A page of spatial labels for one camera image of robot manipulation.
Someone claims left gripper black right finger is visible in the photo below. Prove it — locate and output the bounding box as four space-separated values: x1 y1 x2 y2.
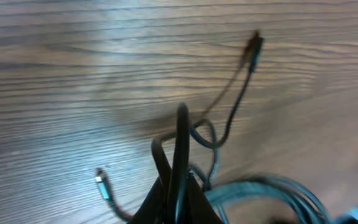
186 173 223 224

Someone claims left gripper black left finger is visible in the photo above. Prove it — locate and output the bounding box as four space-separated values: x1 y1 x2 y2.
128 177 166 224

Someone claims black USB cable bundle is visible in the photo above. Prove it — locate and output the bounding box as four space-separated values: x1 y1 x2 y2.
150 102 332 224

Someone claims black USB-C cable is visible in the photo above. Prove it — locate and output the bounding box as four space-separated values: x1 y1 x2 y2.
188 29 265 150

